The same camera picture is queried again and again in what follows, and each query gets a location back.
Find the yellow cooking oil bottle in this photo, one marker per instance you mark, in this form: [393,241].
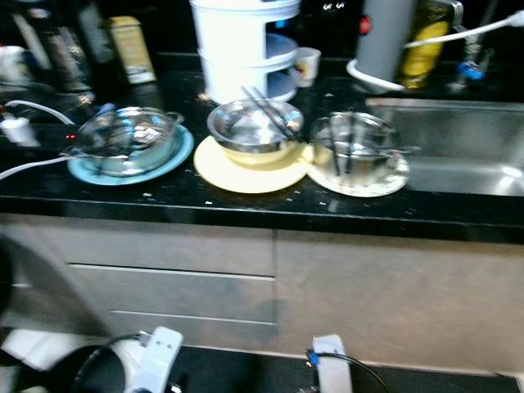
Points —
[426,49]

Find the stainless steel sink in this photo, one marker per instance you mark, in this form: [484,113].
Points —
[458,135]

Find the dark glass bottle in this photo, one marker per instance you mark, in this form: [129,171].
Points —
[94,33]

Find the black floor mat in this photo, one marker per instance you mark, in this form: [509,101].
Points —
[246,372]

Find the steel bowl yellow base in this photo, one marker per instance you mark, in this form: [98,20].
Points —
[254,139]

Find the black chopstick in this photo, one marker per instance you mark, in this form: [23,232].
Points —
[277,113]
[266,113]

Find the white power adapter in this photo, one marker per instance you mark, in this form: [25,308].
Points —
[19,131]

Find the grey cabinet drawer front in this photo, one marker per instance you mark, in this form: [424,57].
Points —
[164,244]
[180,293]
[205,329]

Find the white cup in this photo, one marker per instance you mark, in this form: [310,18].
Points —
[12,65]

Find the grey cylinder water filter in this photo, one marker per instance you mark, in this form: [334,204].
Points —
[383,37]

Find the blue plate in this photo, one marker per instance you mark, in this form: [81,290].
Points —
[172,160]

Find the metal faucet blue clip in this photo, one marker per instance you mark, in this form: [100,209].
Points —
[471,70]

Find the small deep steel bowl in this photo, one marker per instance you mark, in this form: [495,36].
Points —
[356,162]

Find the yellow tea tin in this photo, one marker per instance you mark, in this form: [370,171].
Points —
[131,51]

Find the white patterned plate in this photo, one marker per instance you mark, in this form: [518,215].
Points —
[377,185]

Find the white printed mug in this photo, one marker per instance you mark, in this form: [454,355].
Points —
[304,67]

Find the grey sink cabinet front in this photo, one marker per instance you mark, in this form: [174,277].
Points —
[393,299]

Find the pale yellow plate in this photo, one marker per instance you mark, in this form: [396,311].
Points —
[246,180]

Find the dark bottle white label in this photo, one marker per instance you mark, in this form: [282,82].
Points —
[61,53]

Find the white round tiered rack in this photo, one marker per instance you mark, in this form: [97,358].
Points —
[237,45]

